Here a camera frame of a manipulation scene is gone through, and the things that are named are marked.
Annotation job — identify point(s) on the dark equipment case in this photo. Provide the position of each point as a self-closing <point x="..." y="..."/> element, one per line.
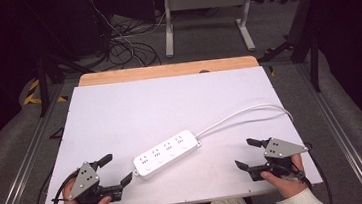
<point x="87" y="24"/>

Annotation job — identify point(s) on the wooden table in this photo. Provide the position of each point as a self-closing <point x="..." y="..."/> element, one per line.
<point x="166" y="70"/>

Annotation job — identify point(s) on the aluminium floor rail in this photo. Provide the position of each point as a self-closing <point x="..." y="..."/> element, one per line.
<point x="335" y="127"/>
<point x="25" y="170"/>

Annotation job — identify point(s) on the white table board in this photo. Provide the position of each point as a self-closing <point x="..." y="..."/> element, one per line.
<point x="169" y="103"/>

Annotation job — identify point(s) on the black metal stand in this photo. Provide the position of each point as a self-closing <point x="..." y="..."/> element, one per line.
<point x="315" y="62"/>
<point x="43" y="88"/>

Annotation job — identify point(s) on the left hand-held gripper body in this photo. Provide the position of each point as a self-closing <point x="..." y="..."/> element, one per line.
<point x="83" y="180"/>

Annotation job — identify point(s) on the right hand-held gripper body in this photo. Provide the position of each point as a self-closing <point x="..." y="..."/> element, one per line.
<point x="280" y="148"/>

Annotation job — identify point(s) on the person's right hand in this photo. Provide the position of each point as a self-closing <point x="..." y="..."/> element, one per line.
<point x="287" y="185"/>

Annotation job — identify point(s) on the yellow black hazard tape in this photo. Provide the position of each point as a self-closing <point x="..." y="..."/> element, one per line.
<point x="31" y="99"/>

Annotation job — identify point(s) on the white power strip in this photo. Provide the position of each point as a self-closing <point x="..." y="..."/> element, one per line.
<point x="165" y="154"/>

